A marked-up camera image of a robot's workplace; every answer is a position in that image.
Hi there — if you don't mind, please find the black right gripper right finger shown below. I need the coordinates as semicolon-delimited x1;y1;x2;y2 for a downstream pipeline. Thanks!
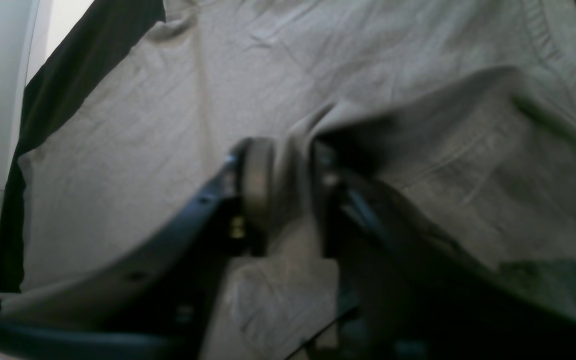
310;141;576;360

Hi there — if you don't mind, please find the grey T-shirt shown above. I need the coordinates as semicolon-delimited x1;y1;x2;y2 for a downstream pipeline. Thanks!
18;0;576;360

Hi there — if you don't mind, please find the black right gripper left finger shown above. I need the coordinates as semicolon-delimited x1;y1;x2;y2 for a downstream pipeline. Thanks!
0;137;274;360

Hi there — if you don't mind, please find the black table cloth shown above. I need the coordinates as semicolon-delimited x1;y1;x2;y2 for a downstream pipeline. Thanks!
0;0;165;293

